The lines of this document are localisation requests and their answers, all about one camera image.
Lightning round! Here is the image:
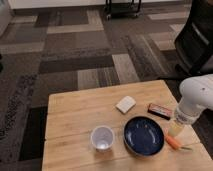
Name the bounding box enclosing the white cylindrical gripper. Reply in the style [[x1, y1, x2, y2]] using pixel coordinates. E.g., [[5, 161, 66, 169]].
[[168, 103, 200, 137]]

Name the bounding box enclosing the orange pepper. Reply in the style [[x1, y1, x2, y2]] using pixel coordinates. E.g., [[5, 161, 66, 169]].
[[165, 134, 189, 150]]

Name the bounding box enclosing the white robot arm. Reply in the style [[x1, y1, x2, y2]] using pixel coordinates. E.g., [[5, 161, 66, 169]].
[[168, 74, 213, 137]]

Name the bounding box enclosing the white ceramic cup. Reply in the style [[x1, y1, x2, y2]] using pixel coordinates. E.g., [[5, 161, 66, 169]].
[[90, 125, 115, 152]]

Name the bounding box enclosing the red brown chocolate bar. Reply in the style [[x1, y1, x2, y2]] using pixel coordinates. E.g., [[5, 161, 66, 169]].
[[148, 103, 172, 120]]

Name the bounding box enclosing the dark blue bowl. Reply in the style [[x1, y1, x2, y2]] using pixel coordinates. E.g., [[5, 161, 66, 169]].
[[123, 116, 164, 156]]

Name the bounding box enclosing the beige sponge block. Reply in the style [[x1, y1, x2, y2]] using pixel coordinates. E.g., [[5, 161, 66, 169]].
[[116, 96, 136, 114]]

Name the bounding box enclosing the black office chair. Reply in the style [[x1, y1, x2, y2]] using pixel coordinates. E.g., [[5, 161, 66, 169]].
[[175, 0, 213, 75]]

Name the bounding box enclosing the black metal cart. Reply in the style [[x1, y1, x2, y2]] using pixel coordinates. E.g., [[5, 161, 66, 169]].
[[104, 0, 142, 20]]

